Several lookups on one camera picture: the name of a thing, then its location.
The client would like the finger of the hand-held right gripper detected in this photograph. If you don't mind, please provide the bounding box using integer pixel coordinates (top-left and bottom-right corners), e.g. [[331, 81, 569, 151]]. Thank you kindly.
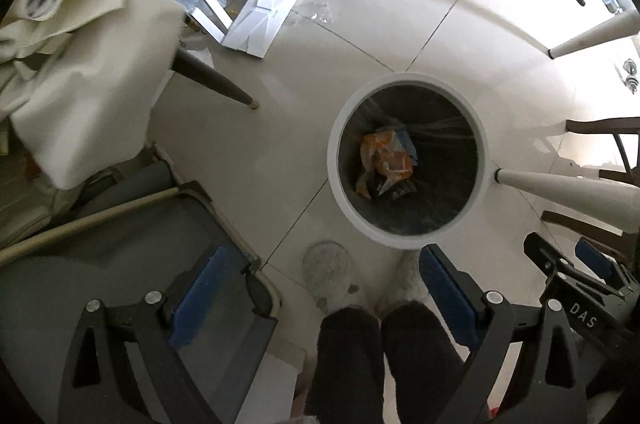
[[574, 238, 640, 302], [523, 233, 573, 287]]

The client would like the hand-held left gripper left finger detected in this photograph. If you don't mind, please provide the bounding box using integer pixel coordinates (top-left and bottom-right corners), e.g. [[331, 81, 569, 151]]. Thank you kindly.
[[57, 245, 251, 424]]

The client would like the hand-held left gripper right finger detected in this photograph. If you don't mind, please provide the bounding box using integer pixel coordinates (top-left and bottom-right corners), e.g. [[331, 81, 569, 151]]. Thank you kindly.
[[419, 244, 587, 424]]

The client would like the white round trash bin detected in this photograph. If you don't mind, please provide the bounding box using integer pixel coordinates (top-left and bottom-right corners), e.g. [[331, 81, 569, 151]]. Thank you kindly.
[[327, 73, 497, 251]]

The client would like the white fuzzy slipper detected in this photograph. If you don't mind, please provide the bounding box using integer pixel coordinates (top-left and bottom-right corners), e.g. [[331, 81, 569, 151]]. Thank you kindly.
[[377, 249, 437, 316], [302, 241, 362, 311]]

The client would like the white table leg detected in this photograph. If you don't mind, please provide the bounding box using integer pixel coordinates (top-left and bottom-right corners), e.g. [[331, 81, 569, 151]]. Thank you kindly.
[[494, 167, 640, 236], [547, 9, 640, 60]]

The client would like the grey padded chair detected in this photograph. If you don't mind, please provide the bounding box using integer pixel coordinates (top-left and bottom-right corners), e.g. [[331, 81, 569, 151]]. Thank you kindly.
[[0, 144, 281, 424]]

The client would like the person's left leg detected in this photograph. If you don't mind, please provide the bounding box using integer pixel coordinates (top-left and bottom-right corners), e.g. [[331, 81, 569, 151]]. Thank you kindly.
[[305, 308, 386, 424]]

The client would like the orange snack wrapper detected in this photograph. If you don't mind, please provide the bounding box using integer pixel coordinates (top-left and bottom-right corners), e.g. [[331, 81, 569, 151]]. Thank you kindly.
[[356, 129, 418, 201]]

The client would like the chrome dumbbell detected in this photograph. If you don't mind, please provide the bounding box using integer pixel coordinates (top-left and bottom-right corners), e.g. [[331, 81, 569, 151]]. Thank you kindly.
[[616, 58, 640, 96]]

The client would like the dark-legged chair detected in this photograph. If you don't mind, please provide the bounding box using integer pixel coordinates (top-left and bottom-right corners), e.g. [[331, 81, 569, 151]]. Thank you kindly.
[[91, 0, 261, 111]]

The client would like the cream canvas tote bag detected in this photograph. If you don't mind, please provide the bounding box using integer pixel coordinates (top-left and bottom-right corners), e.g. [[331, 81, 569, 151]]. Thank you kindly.
[[0, 0, 187, 191]]

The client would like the white slim box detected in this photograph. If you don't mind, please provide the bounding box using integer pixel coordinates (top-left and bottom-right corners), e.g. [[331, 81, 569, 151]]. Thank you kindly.
[[187, 0, 234, 44]]

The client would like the flattened white cardboard box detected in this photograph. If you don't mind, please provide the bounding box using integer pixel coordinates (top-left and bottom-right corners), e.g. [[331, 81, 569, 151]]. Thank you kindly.
[[221, 0, 306, 60]]

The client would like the clear plastic wrap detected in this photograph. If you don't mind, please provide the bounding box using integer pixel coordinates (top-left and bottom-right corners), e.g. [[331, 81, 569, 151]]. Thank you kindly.
[[294, 1, 335, 26]]

